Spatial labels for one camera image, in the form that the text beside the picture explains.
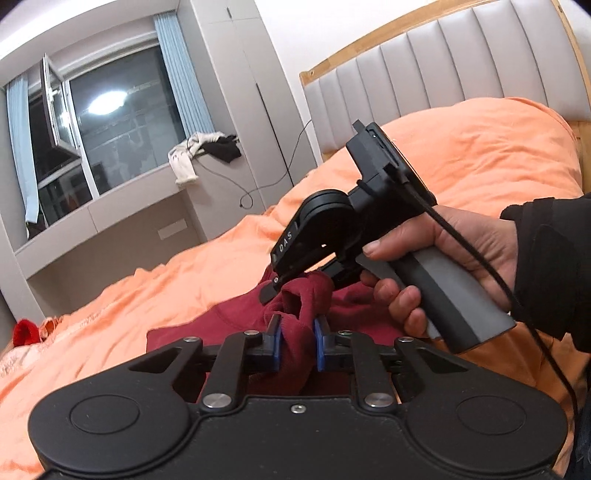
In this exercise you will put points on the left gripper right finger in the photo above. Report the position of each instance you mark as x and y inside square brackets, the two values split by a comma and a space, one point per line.
[357, 355]

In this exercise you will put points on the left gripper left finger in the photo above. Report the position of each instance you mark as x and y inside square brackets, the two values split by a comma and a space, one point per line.
[229, 366]

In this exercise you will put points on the dark red shirt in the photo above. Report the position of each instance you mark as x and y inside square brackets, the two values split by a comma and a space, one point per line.
[297, 305]

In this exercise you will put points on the black sleeved right forearm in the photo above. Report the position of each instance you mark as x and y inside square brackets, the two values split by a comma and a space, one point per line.
[553, 268]

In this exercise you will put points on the grey window desk unit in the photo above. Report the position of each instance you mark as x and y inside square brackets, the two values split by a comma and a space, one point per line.
[70, 262]

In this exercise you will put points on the black cloth on sill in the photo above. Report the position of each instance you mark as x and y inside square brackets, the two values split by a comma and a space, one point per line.
[224, 149]

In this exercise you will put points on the white cloth on sill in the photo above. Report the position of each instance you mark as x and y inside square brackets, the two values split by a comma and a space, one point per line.
[180, 156]

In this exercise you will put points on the right light blue curtain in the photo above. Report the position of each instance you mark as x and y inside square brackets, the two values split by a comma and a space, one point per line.
[190, 102]

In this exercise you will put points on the light blue curtain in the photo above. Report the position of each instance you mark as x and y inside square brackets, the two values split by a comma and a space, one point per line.
[190, 102]
[21, 145]

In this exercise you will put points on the orange bed duvet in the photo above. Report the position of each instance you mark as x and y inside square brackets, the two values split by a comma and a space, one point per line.
[98, 405]

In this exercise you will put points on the bright red garment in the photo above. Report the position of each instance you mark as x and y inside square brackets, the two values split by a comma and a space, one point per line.
[25, 333]

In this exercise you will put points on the pink patterned pillow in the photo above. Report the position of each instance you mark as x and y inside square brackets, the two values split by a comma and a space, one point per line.
[15, 358]

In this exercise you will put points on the grey padded wooden headboard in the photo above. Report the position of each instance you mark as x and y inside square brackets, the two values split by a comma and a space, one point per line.
[447, 52]

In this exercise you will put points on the left light blue curtain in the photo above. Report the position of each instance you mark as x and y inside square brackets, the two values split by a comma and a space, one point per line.
[21, 145]

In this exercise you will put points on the white wall socket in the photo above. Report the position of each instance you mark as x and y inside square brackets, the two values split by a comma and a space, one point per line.
[172, 229]

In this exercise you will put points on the window with white frame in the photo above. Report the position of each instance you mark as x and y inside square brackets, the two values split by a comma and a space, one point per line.
[99, 130]

